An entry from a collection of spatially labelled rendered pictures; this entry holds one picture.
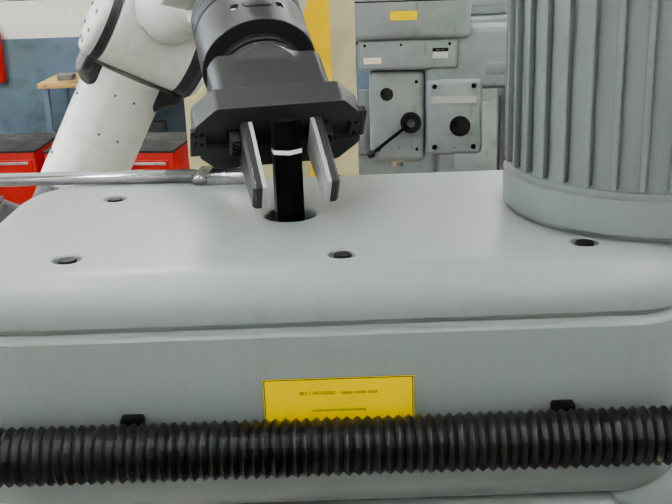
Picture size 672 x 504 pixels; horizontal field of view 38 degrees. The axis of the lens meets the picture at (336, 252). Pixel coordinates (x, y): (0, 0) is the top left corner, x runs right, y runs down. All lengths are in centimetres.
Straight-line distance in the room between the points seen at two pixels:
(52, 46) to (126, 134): 897
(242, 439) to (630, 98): 30
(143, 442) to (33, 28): 957
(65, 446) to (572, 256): 31
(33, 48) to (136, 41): 907
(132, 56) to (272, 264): 51
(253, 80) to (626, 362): 32
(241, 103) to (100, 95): 43
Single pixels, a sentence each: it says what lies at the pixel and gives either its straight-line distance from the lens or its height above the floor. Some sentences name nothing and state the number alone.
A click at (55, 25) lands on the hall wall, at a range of 1005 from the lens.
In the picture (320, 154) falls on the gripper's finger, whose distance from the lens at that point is 67.
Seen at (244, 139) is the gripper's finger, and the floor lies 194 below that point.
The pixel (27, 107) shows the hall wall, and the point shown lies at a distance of 1023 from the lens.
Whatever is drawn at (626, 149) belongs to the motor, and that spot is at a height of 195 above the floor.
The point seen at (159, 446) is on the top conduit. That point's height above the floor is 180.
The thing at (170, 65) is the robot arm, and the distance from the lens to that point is 107.
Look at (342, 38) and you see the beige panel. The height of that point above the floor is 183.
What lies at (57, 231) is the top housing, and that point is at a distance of 69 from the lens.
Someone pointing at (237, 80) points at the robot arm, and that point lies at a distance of 71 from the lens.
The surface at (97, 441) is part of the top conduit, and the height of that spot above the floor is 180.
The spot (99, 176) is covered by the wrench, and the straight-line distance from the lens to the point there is 81.
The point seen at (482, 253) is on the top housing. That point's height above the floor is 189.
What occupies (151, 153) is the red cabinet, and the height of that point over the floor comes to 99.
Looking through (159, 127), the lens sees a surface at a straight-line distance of 960.
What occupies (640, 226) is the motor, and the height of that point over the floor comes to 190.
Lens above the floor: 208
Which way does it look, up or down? 18 degrees down
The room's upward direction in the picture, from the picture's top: 2 degrees counter-clockwise
